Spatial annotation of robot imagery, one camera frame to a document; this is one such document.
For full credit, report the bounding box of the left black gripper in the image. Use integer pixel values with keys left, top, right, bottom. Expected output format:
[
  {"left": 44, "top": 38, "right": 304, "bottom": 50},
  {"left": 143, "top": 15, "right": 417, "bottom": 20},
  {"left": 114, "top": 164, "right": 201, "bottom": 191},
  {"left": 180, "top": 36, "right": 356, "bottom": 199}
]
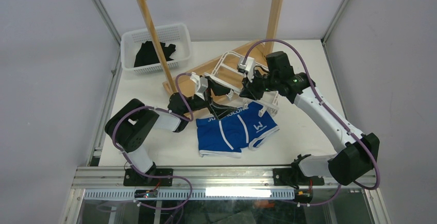
[{"left": 181, "top": 77, "right": 237, "bottom": 119}]

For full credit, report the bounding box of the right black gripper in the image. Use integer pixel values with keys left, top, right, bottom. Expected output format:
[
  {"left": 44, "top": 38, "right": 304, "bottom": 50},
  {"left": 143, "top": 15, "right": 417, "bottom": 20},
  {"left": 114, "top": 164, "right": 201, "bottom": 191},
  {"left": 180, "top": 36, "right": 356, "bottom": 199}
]
[{"left": 239, "top": 68, "right": 279, "bottom": 101}]

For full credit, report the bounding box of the white plastic clip hanger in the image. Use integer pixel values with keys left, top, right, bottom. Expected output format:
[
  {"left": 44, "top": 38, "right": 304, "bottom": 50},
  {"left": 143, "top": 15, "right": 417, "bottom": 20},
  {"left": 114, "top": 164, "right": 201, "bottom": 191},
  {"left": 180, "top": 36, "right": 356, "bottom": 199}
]
[{"left": 204, "top": 51, "right": 279, "bottom": 117}]

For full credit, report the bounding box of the blue boxer underwear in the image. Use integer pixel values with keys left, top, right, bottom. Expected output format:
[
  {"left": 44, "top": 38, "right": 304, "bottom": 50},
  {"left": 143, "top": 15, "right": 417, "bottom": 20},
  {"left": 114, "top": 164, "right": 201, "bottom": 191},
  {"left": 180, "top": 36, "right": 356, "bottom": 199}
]
[{"left": 196, "top": 102, "right": 280, "bottom": 158}]

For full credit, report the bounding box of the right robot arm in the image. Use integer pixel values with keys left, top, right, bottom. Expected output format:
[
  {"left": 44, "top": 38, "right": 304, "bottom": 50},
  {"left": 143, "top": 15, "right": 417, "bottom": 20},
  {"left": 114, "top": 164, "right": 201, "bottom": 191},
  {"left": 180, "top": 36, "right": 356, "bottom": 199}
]
[{"left": 237, "top": 51, "right": 380, "bottom": 185}]

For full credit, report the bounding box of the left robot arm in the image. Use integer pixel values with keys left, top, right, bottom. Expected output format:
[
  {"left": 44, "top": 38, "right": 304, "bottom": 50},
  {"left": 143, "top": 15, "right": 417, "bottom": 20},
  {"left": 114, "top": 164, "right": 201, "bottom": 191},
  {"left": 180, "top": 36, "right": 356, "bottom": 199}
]
[{"left": 104, "top": 75, "right": 236, "bottom": 186}]

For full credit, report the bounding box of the wooden hanger stand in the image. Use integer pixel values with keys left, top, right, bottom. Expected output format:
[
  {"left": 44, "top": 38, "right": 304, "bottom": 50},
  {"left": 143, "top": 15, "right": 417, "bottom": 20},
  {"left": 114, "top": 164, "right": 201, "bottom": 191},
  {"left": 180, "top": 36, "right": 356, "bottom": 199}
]
[{"left": 132, "top": 0, "right": 288, "bottom": 113}]

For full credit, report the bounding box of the white perforated plastic basket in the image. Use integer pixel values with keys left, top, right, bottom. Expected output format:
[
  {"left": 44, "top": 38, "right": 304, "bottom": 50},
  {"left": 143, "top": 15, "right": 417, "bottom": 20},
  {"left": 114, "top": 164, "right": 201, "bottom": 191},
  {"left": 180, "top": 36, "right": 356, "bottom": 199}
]
[{"left": 120, "top": 23, "right": 193, "bottom": 76}]

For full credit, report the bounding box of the black garment in basket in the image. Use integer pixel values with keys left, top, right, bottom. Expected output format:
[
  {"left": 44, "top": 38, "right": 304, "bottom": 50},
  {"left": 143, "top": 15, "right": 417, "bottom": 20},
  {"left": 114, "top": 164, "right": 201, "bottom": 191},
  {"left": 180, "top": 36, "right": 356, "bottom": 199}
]
[{"left": 134, "top": 41, "right": 176, "bottom": 67}]

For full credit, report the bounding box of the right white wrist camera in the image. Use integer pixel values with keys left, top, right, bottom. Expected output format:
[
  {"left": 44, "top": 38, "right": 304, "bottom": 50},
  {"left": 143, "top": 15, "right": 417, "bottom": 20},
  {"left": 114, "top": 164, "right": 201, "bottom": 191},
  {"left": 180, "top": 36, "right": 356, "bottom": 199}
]
[{"left": 237, "top": 56, "right": 256, "bottom": 82}]

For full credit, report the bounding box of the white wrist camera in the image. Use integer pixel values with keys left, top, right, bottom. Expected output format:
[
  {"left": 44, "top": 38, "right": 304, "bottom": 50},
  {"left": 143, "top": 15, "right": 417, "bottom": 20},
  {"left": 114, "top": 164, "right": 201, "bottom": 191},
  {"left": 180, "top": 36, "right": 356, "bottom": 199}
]
[
  {"left": 190, "top": 72, "right": 208, "bottom": 100},
  {"left": 237, "top": 56, "right": 256, "bottom": 82}
]

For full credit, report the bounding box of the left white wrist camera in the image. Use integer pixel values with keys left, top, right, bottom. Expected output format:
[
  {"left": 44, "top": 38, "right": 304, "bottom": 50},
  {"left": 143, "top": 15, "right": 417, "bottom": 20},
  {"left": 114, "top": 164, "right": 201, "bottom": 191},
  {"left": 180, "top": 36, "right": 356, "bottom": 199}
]
[{"left": 190, "top": 72, "right": 208, "bottom": 100}]

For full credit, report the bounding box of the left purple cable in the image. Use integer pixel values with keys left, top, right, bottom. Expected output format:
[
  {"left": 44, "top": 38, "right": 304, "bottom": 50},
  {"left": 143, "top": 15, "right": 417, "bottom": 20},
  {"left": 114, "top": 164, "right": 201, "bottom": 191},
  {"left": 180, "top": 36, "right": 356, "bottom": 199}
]
[{"left": 111, "top": 73, "right": 194, "bottom": 224}]

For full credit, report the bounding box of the purple cable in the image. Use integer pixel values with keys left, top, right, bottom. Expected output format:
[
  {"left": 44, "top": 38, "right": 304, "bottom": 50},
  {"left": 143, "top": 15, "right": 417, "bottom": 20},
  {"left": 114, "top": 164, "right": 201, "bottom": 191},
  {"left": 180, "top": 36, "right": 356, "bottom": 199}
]
[
  {"left": 243, "top": 39, "right": 381, "bottom": 206},
  {"left": 111, "top": 73, "right": 194, "bottom": 224}
]

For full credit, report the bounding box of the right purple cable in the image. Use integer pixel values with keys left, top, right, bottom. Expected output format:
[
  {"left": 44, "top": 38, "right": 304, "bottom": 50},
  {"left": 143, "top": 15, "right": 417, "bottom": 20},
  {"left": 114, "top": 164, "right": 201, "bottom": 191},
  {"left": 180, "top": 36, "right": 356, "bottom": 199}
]
[{"left": 243, "top": 39, "right": 381, "bottom": 206}]

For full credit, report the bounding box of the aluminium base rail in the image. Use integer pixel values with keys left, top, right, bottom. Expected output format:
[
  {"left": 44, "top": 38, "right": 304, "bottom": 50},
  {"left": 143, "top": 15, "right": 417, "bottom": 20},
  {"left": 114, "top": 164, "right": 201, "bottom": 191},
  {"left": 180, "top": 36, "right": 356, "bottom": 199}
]
[{"left": 71, "top": 165, "right": 380, "bottom": 203}]

